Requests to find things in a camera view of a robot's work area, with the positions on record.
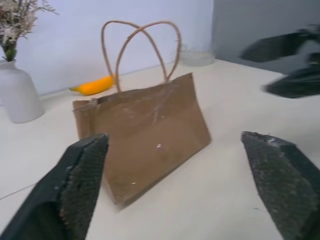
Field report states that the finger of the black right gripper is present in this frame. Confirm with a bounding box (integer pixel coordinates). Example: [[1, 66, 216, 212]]
[[239, 26, 320, 63], [262, 66, 320, 99]]

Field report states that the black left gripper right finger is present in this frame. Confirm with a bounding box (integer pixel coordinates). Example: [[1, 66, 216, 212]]
[[240, 130, 320, 240]]

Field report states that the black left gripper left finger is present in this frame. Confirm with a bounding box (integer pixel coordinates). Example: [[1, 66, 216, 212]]
[[0, 132, 110, 240]]

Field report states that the clear glass bowl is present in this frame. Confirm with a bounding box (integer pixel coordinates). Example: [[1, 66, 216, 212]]
[[178, 43, 217, 67]]

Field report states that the white ceramic vase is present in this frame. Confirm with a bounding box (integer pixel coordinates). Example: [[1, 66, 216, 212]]
[[0, 59, 45, 124]]

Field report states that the yellow banana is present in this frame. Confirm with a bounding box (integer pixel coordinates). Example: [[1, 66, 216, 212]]
[[69, 74, 118, 96]]

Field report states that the dried flower bouquet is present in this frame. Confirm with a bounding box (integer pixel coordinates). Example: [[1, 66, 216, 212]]
[[0, 0, 60, 63]]

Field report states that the brown paper bag with handles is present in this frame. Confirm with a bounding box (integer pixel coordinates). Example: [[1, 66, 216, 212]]
[[72, 20, 213, 211]]

